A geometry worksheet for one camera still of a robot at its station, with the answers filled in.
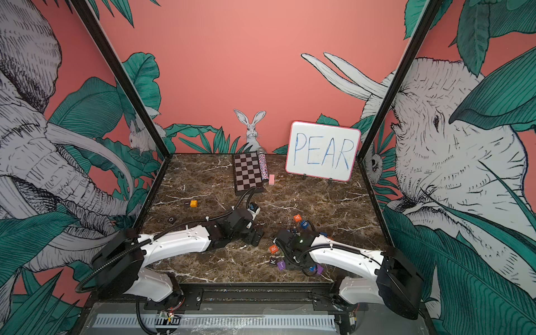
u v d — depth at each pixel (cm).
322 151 104
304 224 93
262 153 118
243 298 75
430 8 70
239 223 65
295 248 58
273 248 85
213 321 70
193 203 98
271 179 109
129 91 91
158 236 49
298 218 95
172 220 93
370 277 44
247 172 111
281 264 82
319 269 80
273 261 82
